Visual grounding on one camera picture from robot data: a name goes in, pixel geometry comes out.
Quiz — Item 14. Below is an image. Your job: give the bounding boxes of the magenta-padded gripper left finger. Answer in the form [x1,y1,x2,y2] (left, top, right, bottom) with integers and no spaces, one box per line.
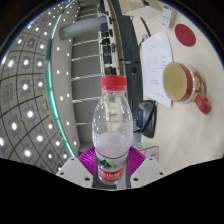
[55,147,98,184]

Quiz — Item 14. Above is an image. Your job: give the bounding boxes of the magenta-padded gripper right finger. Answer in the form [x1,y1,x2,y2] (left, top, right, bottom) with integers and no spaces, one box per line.
[124,145,167,188]

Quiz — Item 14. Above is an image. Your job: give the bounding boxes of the clear red-capped water bottle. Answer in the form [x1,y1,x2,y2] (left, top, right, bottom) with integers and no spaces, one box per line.
[91,74,134,186]

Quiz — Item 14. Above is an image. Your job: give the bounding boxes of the black desk phone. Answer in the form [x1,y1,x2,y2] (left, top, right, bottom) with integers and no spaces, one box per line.
[134,99,158,139]

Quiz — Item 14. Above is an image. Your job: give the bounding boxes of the round ceiling lights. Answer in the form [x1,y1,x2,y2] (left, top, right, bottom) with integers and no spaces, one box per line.
[0,0,79,164]

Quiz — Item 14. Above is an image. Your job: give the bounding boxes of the red and cream mug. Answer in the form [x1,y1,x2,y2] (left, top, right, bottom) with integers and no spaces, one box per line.
[162,61,212,116]

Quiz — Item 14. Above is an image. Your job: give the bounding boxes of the white printed paper sheet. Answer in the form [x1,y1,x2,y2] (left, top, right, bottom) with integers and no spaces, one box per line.
[141,30,174,109]

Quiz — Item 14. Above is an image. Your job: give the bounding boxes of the row of black office chairs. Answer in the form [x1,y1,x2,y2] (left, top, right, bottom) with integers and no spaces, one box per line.
[98,3,118,76]

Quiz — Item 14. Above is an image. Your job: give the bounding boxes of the long curved conference desk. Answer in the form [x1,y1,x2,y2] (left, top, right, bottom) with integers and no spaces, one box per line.
[106,0,143,101]

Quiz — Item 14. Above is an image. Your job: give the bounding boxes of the flat round red coaster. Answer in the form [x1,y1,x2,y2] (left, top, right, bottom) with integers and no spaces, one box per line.
[174,23,197,48]

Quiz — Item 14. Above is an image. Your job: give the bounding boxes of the white rectangular remote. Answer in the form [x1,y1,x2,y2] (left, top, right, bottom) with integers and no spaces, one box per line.
[161,4,177,29]

